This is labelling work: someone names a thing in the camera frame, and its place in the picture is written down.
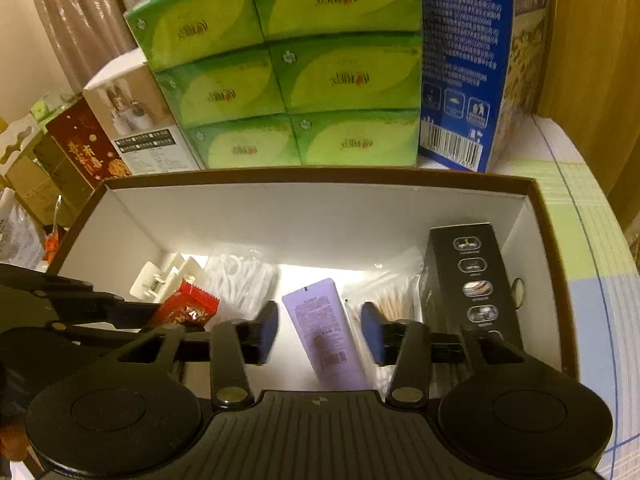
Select orange small object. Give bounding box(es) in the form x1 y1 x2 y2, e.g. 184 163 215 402
44 224 65 267

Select red printed box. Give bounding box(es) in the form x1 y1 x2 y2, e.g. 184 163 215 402
47 97 134 192

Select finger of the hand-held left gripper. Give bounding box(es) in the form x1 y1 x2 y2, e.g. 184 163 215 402
44 317 177 351
0 261 168 318

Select tall black product box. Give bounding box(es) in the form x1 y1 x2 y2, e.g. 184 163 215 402
418 222 527 357

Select white plastic holder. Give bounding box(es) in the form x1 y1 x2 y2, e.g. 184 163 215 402
128 253 210 307

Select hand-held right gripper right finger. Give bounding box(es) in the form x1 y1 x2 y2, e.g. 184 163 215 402
360 301 517 407

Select white cardboard box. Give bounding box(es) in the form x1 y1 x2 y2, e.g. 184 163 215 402
47 167 582 392

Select beige curtain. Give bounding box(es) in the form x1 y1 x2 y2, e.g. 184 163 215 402
22 0 213 95

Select white and green carton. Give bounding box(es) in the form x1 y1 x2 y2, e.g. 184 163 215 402
0 92 84 177

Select yellow curtain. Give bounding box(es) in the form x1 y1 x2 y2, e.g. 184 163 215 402
537 0 640 233

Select brown cardboard box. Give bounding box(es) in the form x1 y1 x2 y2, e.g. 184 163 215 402
10 134 97 227

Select clear plastic bag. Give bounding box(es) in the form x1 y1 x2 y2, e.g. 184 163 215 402
0 189 47 272

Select blue milk carton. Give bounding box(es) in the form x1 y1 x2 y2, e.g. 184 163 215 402
417 0 549 174

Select white product box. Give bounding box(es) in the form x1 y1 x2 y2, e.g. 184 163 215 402
82 62 202 179

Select stack of green tissue packs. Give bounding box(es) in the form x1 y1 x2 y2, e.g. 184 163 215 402
123 0 424 171

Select bag of cotton swabs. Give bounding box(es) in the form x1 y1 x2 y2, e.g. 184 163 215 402
344 259 427 392
204 244 280 322

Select purple cream tube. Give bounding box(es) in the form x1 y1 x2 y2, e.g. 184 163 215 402
281 277 372 392

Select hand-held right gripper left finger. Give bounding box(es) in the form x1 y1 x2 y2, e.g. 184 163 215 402
117 301 279 409

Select checked cloth desktop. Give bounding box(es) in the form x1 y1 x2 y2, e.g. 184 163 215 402
417 114 640 480

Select red snack packet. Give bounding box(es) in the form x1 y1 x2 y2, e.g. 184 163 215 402
148 281 221 332

